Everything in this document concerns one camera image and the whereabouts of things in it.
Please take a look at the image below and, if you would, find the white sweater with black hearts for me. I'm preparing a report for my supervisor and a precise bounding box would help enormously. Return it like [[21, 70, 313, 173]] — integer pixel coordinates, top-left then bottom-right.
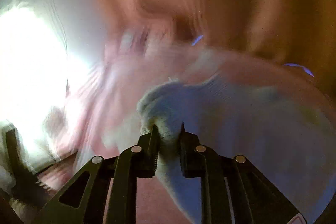
[[99, 48, 334, 224]]

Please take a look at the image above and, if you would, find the pink patterned blanket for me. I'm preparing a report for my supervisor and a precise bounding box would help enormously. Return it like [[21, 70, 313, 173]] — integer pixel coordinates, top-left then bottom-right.
[[36, 29, 329, 224]]

